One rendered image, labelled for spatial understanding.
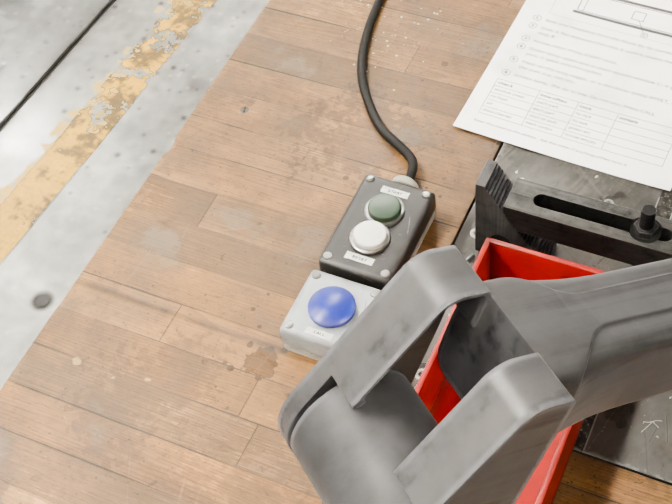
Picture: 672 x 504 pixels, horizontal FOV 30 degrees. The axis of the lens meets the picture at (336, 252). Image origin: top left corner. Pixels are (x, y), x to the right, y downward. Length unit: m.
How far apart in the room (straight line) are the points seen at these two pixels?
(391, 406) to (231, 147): 0.69
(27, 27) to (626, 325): 2.35
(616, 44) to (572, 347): 0.78
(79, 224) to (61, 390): 1.33
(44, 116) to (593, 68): 1.55
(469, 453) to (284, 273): 0.62
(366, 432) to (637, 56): 0.79
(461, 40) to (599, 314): 0.76
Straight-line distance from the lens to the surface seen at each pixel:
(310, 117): 1.22
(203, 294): 1.10
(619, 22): 1.31
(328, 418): 0.55
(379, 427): 0.54
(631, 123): 1.21
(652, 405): 1.03
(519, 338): 0.52
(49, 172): 2.49
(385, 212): 1.09
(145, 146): 2.48
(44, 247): 2.38
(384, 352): 0.53
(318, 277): 1.06
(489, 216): 1.06
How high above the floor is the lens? 1.78
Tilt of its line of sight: 52 degrees down
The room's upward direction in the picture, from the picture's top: 8 degrees counter-clockwise
